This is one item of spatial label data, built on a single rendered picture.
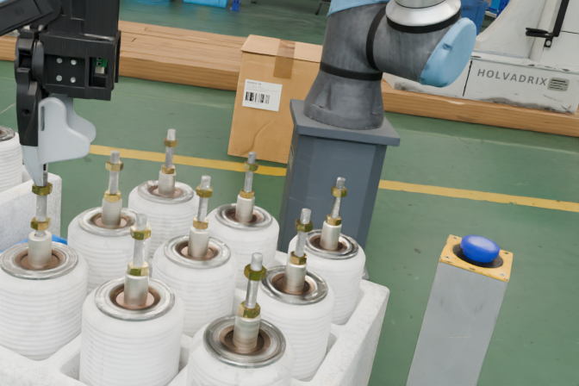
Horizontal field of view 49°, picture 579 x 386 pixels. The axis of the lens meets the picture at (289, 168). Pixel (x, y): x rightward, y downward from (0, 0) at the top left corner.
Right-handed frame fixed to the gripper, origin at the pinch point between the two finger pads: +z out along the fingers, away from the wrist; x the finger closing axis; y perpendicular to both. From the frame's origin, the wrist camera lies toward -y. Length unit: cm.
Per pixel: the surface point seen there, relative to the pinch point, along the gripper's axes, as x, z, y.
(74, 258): 0.2, 9.6, 4.1
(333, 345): -2.6, 17.3, 32.6
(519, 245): 63, 35, 96
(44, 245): -1.0, 7.7, 1.3
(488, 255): -6.8, 2.6, 45.5
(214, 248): 4.6, 9.8, 18.8
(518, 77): 181, 16, 154
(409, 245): 59, 35, 67
